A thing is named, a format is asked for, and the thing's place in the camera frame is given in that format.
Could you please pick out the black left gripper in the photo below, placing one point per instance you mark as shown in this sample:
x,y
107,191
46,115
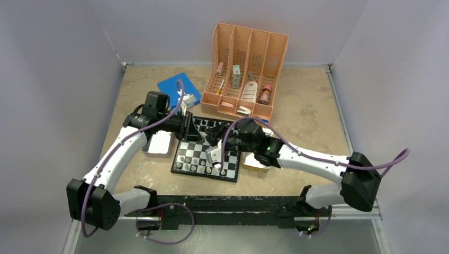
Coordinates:
x,y
191,134

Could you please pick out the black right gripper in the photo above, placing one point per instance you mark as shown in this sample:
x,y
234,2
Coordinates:
x,y
215,134

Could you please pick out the silver tin with white pieces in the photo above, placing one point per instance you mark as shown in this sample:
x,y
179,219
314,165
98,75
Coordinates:
x,y
159,145

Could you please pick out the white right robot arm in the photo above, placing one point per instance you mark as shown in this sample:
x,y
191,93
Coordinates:
x,y
350,184

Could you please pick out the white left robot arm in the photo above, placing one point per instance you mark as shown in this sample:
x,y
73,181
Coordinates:
x,y
92,200

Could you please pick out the black and white chessboard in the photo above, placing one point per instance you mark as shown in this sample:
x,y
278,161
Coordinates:
x,y
193,153

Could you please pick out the pink eraser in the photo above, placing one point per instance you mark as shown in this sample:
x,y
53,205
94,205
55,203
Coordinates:
x,y
227,104

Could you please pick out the white stapler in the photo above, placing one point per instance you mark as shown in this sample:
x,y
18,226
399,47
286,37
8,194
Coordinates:
x,y
243,111

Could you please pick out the yellow tipped pen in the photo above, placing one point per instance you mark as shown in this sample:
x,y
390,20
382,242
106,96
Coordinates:
x,y
220,87

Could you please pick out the gold empty tin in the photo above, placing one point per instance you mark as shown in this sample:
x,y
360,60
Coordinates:
x,y
248,162

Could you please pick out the white lotion bottle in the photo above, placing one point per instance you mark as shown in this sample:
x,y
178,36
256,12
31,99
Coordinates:
x,y
249,92

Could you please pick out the pink tube in organizer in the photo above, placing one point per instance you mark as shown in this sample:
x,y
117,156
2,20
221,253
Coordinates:
x,y
219,68

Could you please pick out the pink capped small bottle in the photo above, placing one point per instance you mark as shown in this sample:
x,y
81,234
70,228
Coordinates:
x,y
265,95

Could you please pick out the teal small box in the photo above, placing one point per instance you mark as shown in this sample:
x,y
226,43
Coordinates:
x,y
236,76

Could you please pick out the peach desk organizer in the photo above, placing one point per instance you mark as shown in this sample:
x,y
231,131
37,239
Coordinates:
x,y
260,55

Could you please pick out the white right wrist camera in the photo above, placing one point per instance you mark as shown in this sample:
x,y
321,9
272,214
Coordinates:
x,y
214,154

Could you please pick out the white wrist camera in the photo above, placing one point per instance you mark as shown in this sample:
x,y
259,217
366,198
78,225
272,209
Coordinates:
x,y
214,154
188,101

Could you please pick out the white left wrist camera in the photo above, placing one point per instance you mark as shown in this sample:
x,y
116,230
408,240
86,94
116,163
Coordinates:
x,y
188,101

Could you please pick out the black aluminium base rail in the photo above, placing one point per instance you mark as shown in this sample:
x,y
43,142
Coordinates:
x,y
170,212

